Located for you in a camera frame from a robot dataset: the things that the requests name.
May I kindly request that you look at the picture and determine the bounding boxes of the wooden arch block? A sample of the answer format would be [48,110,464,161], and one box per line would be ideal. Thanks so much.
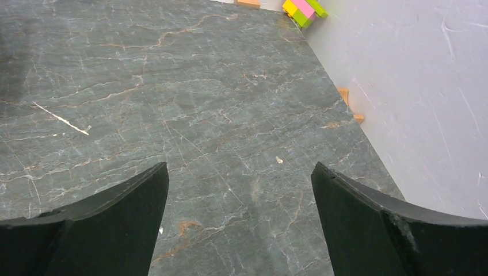
[337,87,365,124]

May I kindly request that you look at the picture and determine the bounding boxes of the multicolour toy brick stack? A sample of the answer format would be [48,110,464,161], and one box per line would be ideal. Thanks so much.
[282,0,328,28]

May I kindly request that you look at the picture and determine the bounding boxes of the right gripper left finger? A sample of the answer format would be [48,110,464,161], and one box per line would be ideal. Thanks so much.
[1,162,169,275]

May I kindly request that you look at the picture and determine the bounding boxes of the flat wooden block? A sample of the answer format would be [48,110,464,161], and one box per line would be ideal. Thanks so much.
[234,0,261,9]

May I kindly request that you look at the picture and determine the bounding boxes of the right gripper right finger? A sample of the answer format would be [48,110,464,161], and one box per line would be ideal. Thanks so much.
[311,163,487,275]

